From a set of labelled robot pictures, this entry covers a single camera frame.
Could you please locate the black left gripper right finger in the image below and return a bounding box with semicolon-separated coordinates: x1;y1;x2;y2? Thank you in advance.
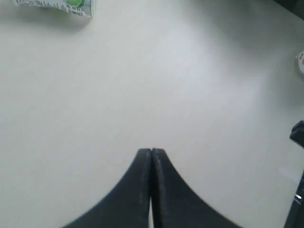
151;148;239;228

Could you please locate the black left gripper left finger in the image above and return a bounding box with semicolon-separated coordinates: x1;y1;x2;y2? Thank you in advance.
65;149;152;228

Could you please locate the lime drink bottle white label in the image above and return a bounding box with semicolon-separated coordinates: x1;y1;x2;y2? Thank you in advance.
12;0;96;18

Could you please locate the pink peach drink bottle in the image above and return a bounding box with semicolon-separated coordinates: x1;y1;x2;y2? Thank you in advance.
295;50;304;76

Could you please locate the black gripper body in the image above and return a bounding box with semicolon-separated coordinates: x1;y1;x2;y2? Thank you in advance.
285;120;304;228

